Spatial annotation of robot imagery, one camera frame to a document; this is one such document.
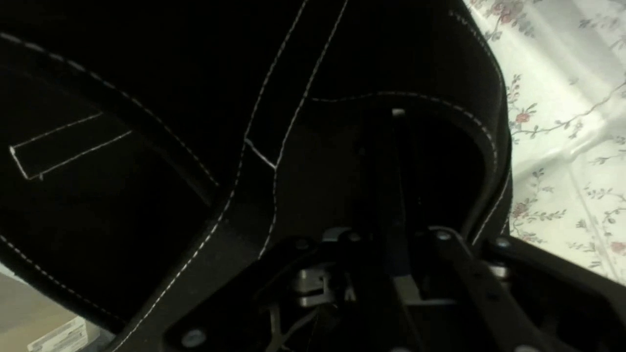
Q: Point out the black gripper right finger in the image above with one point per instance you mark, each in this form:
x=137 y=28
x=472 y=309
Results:
x=515 y=297

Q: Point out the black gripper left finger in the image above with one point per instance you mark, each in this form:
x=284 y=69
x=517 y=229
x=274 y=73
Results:
x=296 y=297

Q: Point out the clear plastic storage box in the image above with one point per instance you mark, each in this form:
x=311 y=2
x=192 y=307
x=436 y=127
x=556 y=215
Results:
x=33 y=323

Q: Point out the black handbag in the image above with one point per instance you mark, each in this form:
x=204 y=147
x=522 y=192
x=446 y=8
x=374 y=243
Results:
x=151 y=149

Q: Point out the floral bed sheet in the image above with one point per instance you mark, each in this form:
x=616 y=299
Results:
x=564 y=63

